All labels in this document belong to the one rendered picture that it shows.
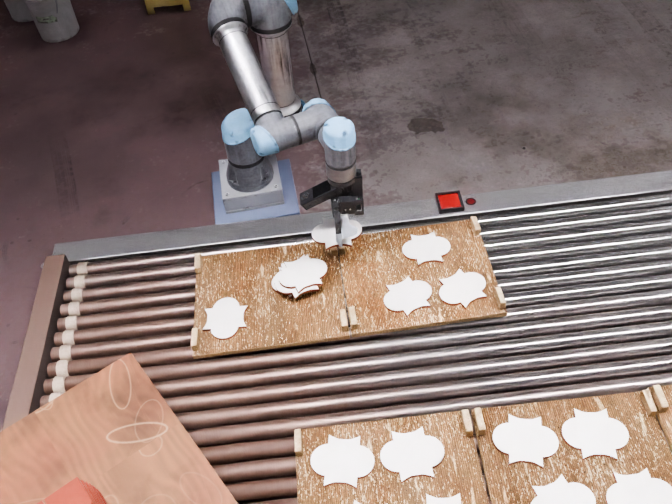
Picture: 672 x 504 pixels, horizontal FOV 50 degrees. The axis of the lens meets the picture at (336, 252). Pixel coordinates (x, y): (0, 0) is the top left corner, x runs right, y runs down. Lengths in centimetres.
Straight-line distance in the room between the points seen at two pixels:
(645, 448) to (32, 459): 135
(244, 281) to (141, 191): 191
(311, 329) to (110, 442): 57
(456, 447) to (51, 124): 341
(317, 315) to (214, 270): 35
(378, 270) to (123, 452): 82
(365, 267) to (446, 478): 65
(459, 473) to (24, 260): 261
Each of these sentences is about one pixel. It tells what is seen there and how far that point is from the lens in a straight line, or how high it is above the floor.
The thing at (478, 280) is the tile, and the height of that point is 95.
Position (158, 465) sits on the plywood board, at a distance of 166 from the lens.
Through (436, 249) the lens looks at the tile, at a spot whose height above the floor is 95.
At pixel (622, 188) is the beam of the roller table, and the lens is 235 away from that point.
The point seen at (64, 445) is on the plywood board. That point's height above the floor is 104.
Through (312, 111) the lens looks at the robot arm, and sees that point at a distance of 180.
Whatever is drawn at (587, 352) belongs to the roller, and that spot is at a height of 92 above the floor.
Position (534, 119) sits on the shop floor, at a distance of 407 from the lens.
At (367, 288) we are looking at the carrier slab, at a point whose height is 94.
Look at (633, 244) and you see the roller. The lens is 219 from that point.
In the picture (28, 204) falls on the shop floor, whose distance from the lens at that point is 407.
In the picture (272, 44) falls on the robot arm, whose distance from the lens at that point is 205.
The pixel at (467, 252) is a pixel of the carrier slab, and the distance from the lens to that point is 206.
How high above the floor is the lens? 246
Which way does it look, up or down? 48 degrees down
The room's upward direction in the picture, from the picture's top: 7 degrees counter-clockwise
